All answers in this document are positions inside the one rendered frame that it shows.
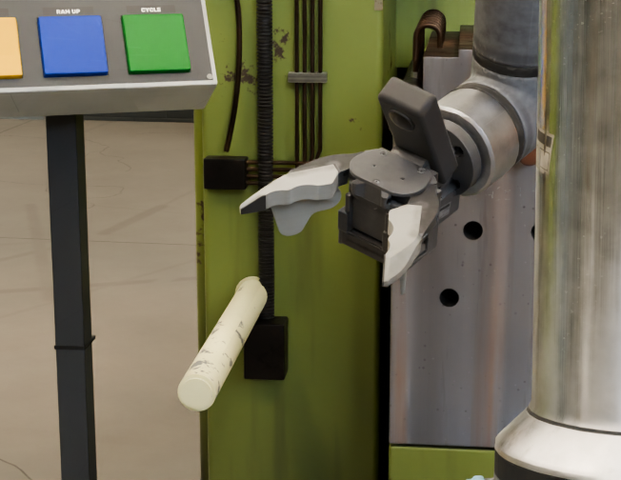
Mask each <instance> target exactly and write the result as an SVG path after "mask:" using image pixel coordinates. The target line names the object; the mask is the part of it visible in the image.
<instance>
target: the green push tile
mask: <svg viewBox="0 0 621 480"><path fill-rule="evenodd" d="M121 22H122V30H123V36H124V43H125V51H126V57H127V64H128V72H129V74H149V73H176V72H190V56H189V49H188V43H187V36H186V30H185V24H184V17H183V14H182V13H172V14H128V15H123V16H122V19H121Z"/></svg>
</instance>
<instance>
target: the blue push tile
mask: <svg viewBox="0 0 621 480"><path fill-rule="evenodd" d="M37 27H38V34H39V43H40V50H41V59H42V67H43V74H44V77H69V76H95V75H107V74H108V71H109V70H108V62H107V55H106V48H105V40H104V33H103V26H102V19H101V16H100V15H85V16H41V17H38V20H37Z"/></svg>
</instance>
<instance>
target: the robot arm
mask: <svg viewBox="0 0 621 480"><path fill-rule="evenodd" d="M378 100H379V103H380V105H381V108H382V111H383V112H384V115H385V117H386V120H387V122H388V125H389V128H390V130H391V134H392V137H393V139H394V142H395V145H396V146H395V147H393V149H392V150H391V151H389V150H386V149H384V148H381V149H379V150H365V151H360V152H357V153H349V154H334V155H329V156H324V157H321V158H318V159H315V160H312V161H310V162H309V163H306V164H304V165H302V166H299V167H297V168H295V169H292V170H290V171H289V173H288V174H285V175H283V176H281V177H279V178H278V179H276V180H274V181H272V182H271V183H269V184H268V185H266V186H265V187H264V188H263V189H261V190H260V191H258V192H257V193H255V194H254V195H253V196H251V197H250V198H249V199H247V200H246V201H245V202H244V203H242V204H241V205H240V213H241V214H246V213H252V212H258V211H263V210H266V209H268V208H271V210H272V213H273V216H274V219H275V222H276V225H277V228H278V229H279V231H280V233H281V234H283V235H286V236H291V235H295V234H297V233H299V232H301V231H302V230H303V228H304V227H305V226H306V224H307V222H308V221H309V219H310V217H311V216H312V215H313V214H314V213H315V212H318V211H320V210H328V209H331V208H333V207H334V206H336V205H337V204H338V203H339V201H340V199H341V191H340V189H338V187H340V186H343V185H346V184H348V180H349V179H350V181H349V192H348V193H346V204H345V206H344V207H343V208H341V209H340V210H339V211H338V229H339V235H338V243H339V244H342V243H343V244H345V245H347V246H349V247H351V248H353V249H355V250H358V251H360V252H362V253H364V254H366V255H367V256H369V257H371V258H373V259H375V260H377V261H379V262H381V263H383V276H382V287H388V286H389V285H391V284H392V283H394V282H395V281H396V280H398V279H399V278H400V294H401V295H403V294H404V293H405V289H406V277H407V270H409V269H410V268H411V267H413V266H414V265H415V264H416V263H417V262H419V261H420V260H421V259H422V258H424V257H425V256H426V255H427V254H428V253H430V252H431V251H432V250H434V249H435V248H436V247H437V235H438V225H440V224H441V223H442V222H443V221H445V220H446V219H447V218H448V217H450V216H451V215H452V214H453V213H454V212H456V211H457V210H458V209H459V199H460V195H461V196H472V195H476V194H478V193H481V192H483V191H484V190H485V189H487V188H488V187H489V186H490V185H492V184H493V183H494V182H495V181H497V180H498V179H499V178H500V177H502V176H503V175H504V174H506V173H507V172H508V171H509V170H510V169H511V167H513V166H514V165H515V164H517V163H518V162H519V161H520V160H522V159H523V158H524V157H525V156H527V155H528V154H529V153H530V152H532V151H533V150H534V149H535V148H536V188H535V237H534V287H533V337H532V387H531V401H530V403H529V405H528V406H527V407H526V408H525V409H524V410H523V411H522V412H521V413H520V414H519V415H518V416H517V417H516V418H514V419H513V420H512V421H511V422H510V423H509V424H508V425H507V426H506V427H505V428H504V429H503V430H502V431H501V432H499V433H498V435H497V436H496V437H495V445H494V475H493V478H485V479H484V477H483V476H481V475H475V476H473V478H472V479H467V480H621V0H475V11H474V25H473V41H472V55H471V76H470V78H469V79H468V80H466V81H465V82H464V83H462V84H461V85H459V86H458V87H457V88H455V89H454V90H452V91H451V92H450V93H449V94H447V95H446V96H445V97H443V98H442V99H440V100H439V101H438V102H437V99H436V96H435V95H433V94H431V93H429V92H427V91H425V90H422V89H421V88H418V87H416V86H414V85H411V84H409V83H407V82H405V81H403V80H400V79H398V78H396V77H392V78H391V79H390V80H389V82H388V83H387V84H386V86H385V87H384V88H383V89H382V90H381V91H380V93H379V94H378ZM422 244H425V250H424V251H422V252H421V253H420V254H419V255H418V253H419V252H420V250H421V246H422ZM417 255H418V256H417Z"/></svg>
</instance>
